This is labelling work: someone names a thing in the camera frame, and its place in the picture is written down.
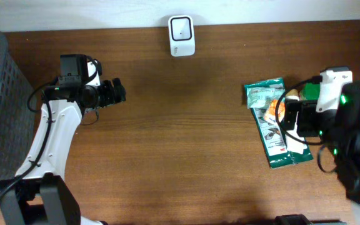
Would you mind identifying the white barcode scanner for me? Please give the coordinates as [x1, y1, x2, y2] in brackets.
[167, 15, 196, 58]

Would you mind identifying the small orange packet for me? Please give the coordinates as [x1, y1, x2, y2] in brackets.
[263, 99, 286, 124]

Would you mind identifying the grey plastic mesh basket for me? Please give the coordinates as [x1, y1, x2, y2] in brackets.
[0, 31, 36, 181]

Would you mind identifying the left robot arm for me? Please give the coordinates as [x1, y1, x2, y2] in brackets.
[0, 78, 126, 224]

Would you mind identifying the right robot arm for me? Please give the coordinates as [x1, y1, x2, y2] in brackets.
[279, 81, 360, 224]

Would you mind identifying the white cream tube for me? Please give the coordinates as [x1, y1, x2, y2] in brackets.
[285, 89, 307, 154]

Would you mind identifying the mint green tissue packet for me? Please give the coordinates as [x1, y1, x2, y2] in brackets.
[246, 87, 285, 108]

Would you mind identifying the green lid jar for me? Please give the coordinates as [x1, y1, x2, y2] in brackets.
[299, 83, 320, 101]

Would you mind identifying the green wipes packet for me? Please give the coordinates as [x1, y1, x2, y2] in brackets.
[244, 77, 313, 169]

